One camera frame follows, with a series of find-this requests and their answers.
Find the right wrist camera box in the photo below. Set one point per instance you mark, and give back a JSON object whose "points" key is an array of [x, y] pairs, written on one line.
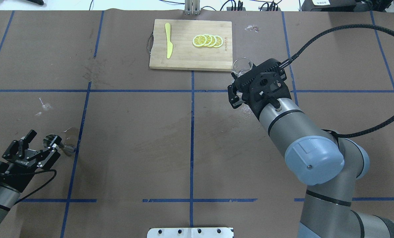
{"points": [[264, 81]]}

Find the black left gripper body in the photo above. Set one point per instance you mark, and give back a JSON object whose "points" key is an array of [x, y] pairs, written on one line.
{"points": [[6, 169]]}

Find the aluminium frame post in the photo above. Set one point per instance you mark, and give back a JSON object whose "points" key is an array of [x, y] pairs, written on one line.
{"points": [[192, 7]]}

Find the black handheld controller tool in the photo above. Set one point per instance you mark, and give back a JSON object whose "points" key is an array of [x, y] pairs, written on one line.
{"points": [[38, 2]]}

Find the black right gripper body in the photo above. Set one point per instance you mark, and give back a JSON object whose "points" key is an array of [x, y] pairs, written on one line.
{"points": [[232, 95]]}

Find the wooden cutting board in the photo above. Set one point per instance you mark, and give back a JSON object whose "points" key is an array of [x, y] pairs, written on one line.
{"points": [[185, 55]]}

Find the clear glass shaker cup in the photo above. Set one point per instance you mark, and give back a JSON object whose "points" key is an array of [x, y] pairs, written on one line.
{"points": [[241, 66]]}

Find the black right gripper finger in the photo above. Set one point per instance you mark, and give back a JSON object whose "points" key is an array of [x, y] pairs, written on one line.
{"points": [[233, 98]]}

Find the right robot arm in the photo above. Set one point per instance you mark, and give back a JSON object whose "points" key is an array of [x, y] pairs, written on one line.
{"points": [[328, 163]]}

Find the black box with label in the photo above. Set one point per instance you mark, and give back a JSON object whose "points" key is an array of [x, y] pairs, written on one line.
{"points": [[336, 6]]}

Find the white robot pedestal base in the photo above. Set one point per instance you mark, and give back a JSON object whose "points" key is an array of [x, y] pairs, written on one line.
{"points": [[191, 232]]}

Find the yellow plastic knife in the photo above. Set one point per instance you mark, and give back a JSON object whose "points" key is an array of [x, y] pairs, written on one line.
{"points": [[168, 30]]}

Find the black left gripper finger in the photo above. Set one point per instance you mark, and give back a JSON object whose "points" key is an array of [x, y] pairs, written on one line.
{"points": [[19, 149], [47, 157]]}

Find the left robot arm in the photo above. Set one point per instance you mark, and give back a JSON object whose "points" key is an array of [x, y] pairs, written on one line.
{"points": [[9, 197]]}

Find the steel jigger measuring cup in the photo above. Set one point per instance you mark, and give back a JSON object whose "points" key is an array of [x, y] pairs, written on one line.
{"points": [[52, 140]]}

